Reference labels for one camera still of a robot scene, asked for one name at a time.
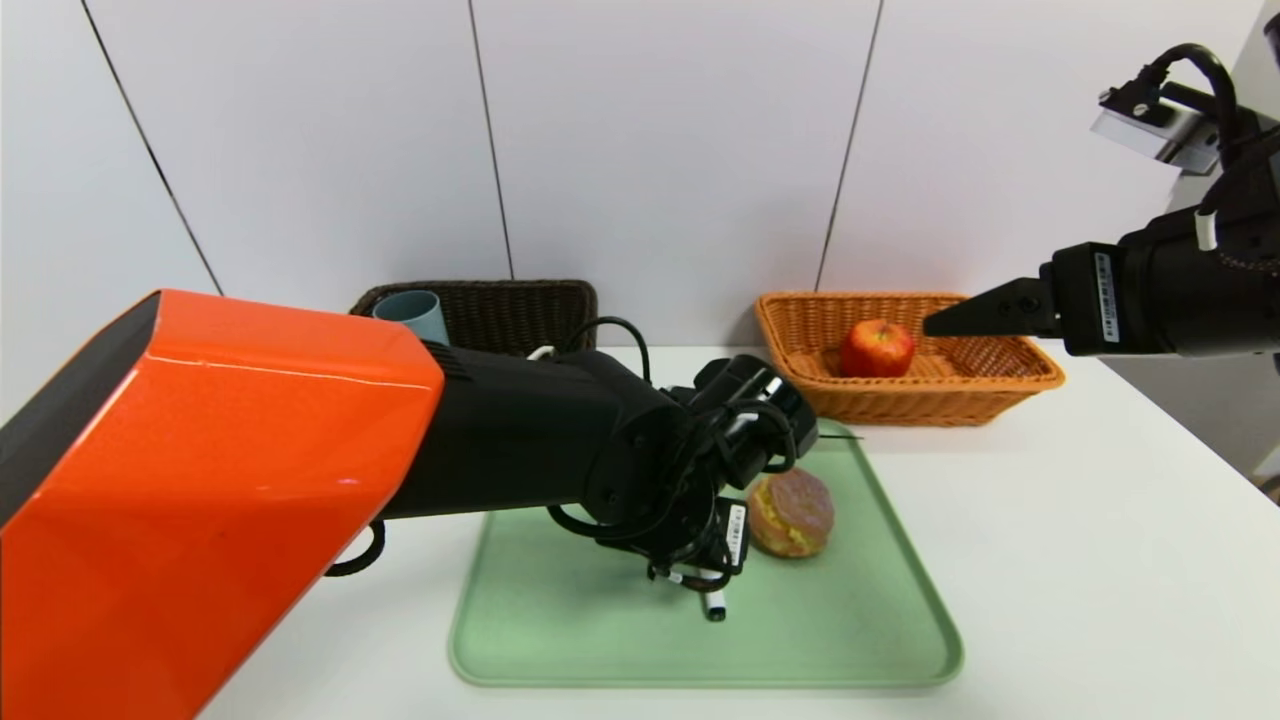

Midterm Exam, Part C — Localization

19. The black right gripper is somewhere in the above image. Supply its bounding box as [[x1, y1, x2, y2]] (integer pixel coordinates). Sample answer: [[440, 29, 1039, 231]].
[[922, 206, 1221, 358]]

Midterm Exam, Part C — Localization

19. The red yellow apple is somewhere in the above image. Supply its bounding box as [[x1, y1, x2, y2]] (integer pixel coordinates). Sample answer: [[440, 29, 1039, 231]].
[[838, 319, 917, 379]]

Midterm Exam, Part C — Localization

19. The white marker pen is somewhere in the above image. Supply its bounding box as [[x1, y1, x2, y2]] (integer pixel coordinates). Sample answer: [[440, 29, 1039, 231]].
[[680, 570, 728, 622]]

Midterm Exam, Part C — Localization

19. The blue-grey plastic cup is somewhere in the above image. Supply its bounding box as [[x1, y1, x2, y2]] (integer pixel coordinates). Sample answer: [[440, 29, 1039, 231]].
[[372, 290, 451, 347]]

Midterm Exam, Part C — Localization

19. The orange wicker basket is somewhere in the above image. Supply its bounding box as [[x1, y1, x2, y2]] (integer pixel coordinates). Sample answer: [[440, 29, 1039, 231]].
[[755, 291, 1066, 428]]

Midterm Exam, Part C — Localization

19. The dark brown wicker basket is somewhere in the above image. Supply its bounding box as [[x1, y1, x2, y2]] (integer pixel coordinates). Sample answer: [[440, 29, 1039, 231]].
[[350, 280, 599, 358]]

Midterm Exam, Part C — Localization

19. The pink cream-filled bun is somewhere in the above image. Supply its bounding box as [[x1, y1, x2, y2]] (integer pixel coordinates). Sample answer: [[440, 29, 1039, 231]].
[[748, 468, 836, 559]]

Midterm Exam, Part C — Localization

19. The light green plastic tray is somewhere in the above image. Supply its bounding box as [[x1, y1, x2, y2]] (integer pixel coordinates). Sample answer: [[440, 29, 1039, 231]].
[[449, 417, 964, 688]]

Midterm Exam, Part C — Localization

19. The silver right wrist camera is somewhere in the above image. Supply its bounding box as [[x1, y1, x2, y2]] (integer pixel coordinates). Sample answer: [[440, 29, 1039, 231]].
[[1090, 85, 1223, 176]]

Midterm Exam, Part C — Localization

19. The black right camera cable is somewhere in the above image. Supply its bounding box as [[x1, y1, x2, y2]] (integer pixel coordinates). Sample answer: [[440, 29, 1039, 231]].
[[1140, 43, 1243, 141]]

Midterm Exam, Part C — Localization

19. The black camera cable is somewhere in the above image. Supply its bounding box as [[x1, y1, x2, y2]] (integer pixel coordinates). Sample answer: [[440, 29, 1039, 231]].
[[565, 316, 653, 383], [1140, 43, 1243, 141]]

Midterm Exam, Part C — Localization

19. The black left camera cable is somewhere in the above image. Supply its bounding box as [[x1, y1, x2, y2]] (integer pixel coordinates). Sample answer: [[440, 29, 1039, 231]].
[[565, 316, 653, 383]]

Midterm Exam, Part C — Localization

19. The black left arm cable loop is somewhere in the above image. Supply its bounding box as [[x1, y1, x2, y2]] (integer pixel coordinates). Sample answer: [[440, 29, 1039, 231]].
[[325, 520, 387, 579]]

